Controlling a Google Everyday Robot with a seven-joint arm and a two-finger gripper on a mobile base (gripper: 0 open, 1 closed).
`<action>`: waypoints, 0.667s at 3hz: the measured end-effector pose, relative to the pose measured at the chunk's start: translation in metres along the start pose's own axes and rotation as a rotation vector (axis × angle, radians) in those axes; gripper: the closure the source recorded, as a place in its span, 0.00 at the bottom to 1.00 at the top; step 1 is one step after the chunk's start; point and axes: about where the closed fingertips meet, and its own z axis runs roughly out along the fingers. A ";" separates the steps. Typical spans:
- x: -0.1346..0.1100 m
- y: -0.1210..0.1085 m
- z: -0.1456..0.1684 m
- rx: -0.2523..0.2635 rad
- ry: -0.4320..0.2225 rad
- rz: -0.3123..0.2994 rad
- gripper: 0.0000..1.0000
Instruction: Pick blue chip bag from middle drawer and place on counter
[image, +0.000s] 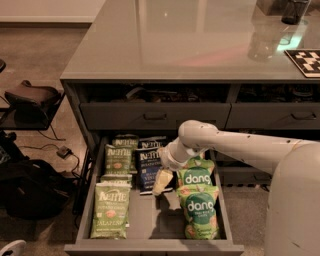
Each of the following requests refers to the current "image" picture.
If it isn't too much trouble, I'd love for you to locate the grey counter cabinet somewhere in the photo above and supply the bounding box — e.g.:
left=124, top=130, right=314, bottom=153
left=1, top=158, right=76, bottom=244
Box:
left=59, top=0, right=320, bottom=256

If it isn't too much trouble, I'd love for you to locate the middle green Kettle chip bag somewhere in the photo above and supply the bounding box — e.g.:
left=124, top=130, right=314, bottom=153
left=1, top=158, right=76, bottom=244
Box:
left=105, top=145, right=132, bottom=174

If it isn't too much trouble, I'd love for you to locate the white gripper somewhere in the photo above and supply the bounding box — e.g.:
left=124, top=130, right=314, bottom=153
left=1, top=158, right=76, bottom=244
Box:
left=152, top=142, right=180, bottom=196

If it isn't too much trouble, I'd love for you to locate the black power adapter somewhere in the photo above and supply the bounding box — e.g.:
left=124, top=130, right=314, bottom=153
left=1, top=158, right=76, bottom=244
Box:
left=56, top=146, right=72, bottom=159

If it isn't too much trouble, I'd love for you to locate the front green Dang chip bag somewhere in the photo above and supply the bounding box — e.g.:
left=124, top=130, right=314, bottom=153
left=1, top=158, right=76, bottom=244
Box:
left=177, top=184, right=219, bottom=240

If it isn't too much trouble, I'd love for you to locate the grey top left drawer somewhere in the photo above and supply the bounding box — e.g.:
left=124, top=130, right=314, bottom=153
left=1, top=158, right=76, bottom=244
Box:
left=79, top=102, right=231, bottom=130

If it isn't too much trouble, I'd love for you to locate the white shoe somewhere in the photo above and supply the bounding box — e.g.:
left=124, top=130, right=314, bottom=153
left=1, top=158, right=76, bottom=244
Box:
left=0, top=240, right=26, bottom=256

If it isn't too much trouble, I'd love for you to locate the grey top right drawer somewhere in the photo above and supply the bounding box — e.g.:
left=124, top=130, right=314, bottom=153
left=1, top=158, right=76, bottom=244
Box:
left=226, top=103, right=320, bottom=130

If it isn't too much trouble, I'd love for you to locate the rear green Kettle chip bag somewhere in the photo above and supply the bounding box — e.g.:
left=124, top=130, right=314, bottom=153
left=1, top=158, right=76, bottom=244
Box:
left=112, top=134, right=139, bottom=174

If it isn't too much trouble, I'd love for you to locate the green dang chip bag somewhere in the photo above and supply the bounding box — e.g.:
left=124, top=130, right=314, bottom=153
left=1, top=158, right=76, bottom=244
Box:
left=177, top=157, right=215, bottom=187
left=177, top=184, right=219, bottom=240

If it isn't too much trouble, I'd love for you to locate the hidden green Kettle chip bag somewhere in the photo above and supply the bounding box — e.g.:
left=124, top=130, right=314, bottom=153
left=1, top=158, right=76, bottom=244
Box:
left=100, top=174, right=132, bottom=185

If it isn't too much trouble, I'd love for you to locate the front green Kettle chip bag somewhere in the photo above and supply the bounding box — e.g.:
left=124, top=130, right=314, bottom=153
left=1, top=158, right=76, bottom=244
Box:
left=90, top=182, right=131, bottom=239

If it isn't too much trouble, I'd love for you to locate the open grey middle drawer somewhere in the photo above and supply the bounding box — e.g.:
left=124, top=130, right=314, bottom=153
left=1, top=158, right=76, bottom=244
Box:
left=64, top=146, right=244, bottom=256

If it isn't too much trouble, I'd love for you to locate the black backpack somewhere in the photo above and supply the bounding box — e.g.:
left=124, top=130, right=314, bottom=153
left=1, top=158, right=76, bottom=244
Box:
left=0, top=130, right=73, bottom=220

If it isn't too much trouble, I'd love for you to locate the dark glass cup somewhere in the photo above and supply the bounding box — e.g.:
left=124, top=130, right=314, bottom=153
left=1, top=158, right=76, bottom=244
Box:
left=281, top=0, right=310, bottom=25

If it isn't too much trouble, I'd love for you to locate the blue kettle chip bag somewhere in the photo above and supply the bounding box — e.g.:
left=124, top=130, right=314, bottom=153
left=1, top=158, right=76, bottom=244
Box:
left=138, top=136, right=167, bottom=149
left=135, top=147, right=161, bottom=196

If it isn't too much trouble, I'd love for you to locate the black white marker tag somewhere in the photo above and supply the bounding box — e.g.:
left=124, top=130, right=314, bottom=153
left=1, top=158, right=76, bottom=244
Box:
left=284, top=49, right=320, bottom=78

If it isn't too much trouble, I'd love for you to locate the grey bottom right drawer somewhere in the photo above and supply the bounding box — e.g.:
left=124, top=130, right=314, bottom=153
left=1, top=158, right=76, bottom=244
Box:
left=218, top=167, right=272, bottom=186

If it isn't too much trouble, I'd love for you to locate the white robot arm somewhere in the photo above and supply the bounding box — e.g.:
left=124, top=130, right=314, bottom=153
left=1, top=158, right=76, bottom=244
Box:
left=158, top=120, right=320, bottom=256

